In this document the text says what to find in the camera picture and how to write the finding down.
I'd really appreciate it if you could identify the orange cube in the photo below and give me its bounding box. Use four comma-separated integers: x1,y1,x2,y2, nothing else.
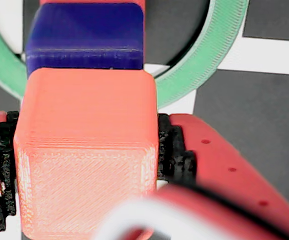
13,67,159,240

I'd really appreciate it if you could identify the blue cube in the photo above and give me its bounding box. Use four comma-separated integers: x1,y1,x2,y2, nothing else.
25,2,145,78

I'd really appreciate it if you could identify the black white marker checkerboard mat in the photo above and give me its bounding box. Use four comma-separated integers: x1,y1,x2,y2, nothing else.
0,0,289,240

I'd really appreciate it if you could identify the red white wire loop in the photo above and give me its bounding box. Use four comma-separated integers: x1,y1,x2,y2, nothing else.
91,184,289,240

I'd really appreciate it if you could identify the green flat ring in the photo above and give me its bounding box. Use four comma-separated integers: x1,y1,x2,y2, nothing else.
0,0,250,111

